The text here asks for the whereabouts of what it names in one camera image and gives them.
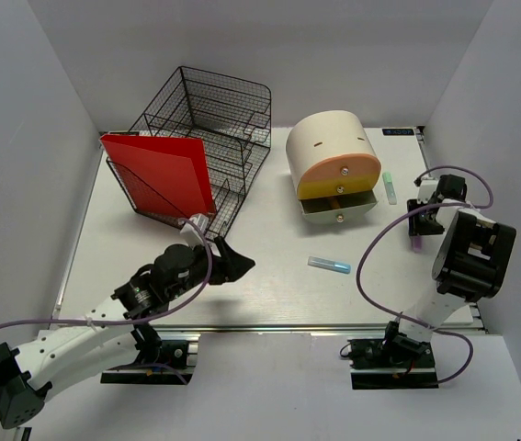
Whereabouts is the cream drawer cabinet shell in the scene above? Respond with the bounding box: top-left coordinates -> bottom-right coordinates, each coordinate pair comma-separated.
286,110 -> 378,184

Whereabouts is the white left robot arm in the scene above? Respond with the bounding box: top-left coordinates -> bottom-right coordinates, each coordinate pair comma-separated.
0,237 -> 255,430

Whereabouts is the green highlighter pen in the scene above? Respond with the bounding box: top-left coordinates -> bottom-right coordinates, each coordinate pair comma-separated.
382,172 -> 398,205

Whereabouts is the pale green bottom drawer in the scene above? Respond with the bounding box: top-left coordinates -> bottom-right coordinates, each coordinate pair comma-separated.
300,191 -> 377,224

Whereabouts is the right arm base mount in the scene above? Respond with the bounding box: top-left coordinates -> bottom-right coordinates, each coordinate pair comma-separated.
339,338 -> 439,390

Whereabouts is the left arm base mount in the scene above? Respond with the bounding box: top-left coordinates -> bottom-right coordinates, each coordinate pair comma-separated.
100,334 -> 199,386

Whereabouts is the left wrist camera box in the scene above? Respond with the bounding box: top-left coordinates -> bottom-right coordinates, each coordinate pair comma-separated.
180,213 -> 210,248

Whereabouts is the yellow drawer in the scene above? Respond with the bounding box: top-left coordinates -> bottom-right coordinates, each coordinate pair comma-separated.
297,179 -> 375,200

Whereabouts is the red A4 file folder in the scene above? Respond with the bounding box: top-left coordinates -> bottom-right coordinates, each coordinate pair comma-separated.
100,134 -> 217,223

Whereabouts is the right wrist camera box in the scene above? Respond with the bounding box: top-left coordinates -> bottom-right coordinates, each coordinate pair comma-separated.
414,175 -> 438,204

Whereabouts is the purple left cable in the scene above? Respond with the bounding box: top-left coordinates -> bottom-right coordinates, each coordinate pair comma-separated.
0,220 -> 215,401

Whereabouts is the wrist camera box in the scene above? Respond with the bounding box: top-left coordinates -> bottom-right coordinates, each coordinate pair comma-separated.
180,213 -> 210,248
414,175 -> 438,204

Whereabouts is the blue clear highlighter pen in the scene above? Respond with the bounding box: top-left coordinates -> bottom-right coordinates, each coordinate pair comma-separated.
307,256 -> 351,275

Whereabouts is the black wire mesh file rack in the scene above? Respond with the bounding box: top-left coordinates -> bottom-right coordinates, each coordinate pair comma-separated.
107,66 -> 272,239

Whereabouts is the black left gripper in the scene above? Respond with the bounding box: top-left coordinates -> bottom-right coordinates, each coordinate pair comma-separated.
168,236 -> 255,300

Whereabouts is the orange top drawer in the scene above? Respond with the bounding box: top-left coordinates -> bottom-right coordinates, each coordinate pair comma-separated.
300,153 -> 381,189

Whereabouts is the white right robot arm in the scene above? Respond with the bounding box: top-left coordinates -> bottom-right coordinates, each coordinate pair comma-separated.
380,175 -> 517,367

